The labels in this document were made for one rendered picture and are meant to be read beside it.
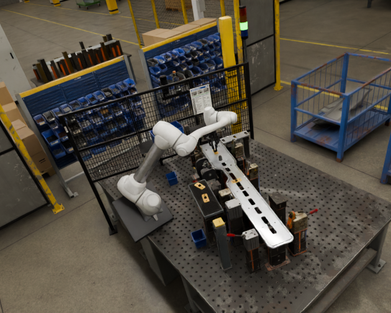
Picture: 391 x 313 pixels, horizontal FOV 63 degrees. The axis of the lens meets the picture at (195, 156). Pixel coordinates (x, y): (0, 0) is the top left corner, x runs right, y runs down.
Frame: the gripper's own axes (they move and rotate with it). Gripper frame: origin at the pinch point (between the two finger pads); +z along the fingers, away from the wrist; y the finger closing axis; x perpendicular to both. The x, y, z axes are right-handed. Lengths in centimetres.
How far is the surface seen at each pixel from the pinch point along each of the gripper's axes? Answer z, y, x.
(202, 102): -21, 10, 54
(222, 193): -3, -18, -64
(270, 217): 5, 4, -94
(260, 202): 5, 6, -78
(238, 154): 10.0, 18.7, -8.2
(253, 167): 1.4, 17.5, -43.1
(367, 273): 106, 89, -107
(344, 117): 40, 171, 32
